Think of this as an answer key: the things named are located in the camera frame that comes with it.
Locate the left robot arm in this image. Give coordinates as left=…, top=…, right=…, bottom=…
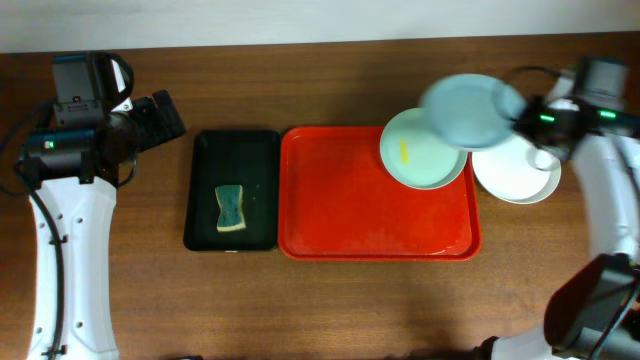
left=15, top=90, right=186, bottom=359

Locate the pale green plate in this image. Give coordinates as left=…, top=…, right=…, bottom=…
left=379, top=108, right=468, bottom=190

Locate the green and yellow sponge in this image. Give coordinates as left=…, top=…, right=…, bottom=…
left=215, top=185, right=246, bottom=232

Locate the red plastic tray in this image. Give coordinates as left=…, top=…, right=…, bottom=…
left=278, top=126, right=482, bottom=262

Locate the black plastic tray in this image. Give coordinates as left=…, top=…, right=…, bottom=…
left=183, top=130, right=280, bottom=252

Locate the light blue plate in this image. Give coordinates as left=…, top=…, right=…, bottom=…
left=419, top=73, right=525, bottom=151

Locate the white plate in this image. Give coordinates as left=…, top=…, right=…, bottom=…
left=471, top=135, right=562, bottom=205

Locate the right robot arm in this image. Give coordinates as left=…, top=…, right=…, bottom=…
left=474, top=92, right=639, bottom=359

